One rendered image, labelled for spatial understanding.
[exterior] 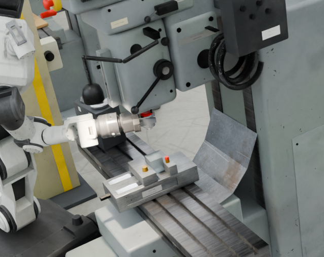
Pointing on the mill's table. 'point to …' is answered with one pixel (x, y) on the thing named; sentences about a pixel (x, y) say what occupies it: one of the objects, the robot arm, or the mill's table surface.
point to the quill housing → (139, 66)
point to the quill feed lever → (166, 66)
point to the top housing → (79, 7)
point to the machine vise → (115, 190)
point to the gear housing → (127, 14)
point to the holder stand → (104, 144)
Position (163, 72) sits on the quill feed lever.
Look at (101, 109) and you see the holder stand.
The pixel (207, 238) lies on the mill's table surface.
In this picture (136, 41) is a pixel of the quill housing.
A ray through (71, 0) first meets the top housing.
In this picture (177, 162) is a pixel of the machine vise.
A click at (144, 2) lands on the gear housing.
